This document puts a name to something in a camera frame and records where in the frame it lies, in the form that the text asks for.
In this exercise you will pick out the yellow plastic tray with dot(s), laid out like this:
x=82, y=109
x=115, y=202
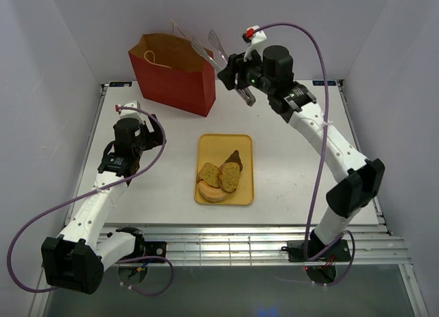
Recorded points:
x=215, y=149

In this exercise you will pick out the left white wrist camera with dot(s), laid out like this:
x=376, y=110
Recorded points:
x=129, y=110

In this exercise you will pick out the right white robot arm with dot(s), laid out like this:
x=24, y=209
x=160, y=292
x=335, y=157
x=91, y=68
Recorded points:
x=358, y=179

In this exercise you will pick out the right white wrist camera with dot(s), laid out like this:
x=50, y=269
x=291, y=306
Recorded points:
x=254, y=36

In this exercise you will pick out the seeded bread slice left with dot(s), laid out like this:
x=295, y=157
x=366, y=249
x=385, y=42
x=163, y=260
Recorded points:
x=209, y=174

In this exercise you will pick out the chocolate dipped bread cone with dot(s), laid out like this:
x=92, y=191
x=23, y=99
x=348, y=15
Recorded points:
x=235, y=158

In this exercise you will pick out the red paper bag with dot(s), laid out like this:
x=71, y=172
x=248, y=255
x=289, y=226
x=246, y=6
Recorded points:
x=170, y=72

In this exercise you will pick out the metal tongs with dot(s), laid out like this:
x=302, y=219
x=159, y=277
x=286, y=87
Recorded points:
x=216, y=44

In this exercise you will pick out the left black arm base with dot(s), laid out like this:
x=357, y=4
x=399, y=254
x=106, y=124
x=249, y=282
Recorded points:
x=151, y=250

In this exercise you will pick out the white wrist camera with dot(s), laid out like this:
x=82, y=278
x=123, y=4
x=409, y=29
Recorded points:
x=129, y=110
x=254, y=36

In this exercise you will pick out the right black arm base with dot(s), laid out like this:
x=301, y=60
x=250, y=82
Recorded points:
x=339, y=252

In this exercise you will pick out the seeded bread slice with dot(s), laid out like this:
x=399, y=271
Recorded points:
x=209, y=174
x=228, y=177

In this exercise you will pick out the seeded bread slice right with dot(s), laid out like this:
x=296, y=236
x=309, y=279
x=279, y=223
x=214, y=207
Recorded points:
x=228, y=177

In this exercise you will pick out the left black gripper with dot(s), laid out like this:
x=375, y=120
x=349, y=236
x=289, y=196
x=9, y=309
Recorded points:
x=155, y=138

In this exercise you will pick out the pale orange croissant bread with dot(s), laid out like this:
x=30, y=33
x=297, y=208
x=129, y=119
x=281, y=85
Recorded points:
x=211, y=194

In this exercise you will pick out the aluminium table frame rail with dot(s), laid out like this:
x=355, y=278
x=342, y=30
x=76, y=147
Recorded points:
x=261, y=245

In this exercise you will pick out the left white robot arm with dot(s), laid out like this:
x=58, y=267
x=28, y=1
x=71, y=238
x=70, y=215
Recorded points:
x=76, y=259

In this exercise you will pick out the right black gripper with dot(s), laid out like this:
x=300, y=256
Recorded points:
x=236, y=66

